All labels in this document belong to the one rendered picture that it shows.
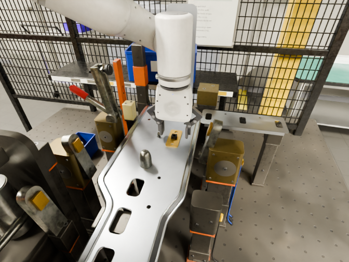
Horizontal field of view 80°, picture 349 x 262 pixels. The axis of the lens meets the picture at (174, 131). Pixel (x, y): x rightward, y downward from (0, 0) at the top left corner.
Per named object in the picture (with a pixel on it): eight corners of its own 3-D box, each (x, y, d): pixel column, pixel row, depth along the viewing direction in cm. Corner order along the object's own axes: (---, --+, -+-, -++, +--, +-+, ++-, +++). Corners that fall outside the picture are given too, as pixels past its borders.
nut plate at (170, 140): (177, 147, 61) (177, 144, 61) (164, 146, 62) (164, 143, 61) (182, 131, 68) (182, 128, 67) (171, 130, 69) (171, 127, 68)
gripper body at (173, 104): (150, 83, 52) (153, 121, 58) (191, 87, 50) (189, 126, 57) (159, 73, 58) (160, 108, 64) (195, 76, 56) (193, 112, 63)
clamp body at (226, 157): (233, 232, 72) (256, 157, 52) (199, 224, 74) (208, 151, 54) (232, 214, 77) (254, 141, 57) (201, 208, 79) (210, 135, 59)
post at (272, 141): (264, 187, 87) (285, 131, 70) (251, 185, 88) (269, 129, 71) (262, 178, 91) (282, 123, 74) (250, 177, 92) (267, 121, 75)
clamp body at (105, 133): (128, 197, 83) (113, 123, 63) (105, 193, 85) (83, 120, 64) (134, 184, 89) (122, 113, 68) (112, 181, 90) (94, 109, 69)
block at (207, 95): (209, 161, 99) (218, 92, 78) (192, 159, 101) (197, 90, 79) (210, 151, 106) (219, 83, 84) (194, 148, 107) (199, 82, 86)
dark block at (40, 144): (84, 254, 66) (30, 156, 41) (65, 250, 67) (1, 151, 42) (93, 239, 69) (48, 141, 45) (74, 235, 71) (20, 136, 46)
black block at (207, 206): (218, 271, 62) (235, 215, 45) (186, 263, 64) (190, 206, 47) (219, 253, 66) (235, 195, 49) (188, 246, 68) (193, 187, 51)
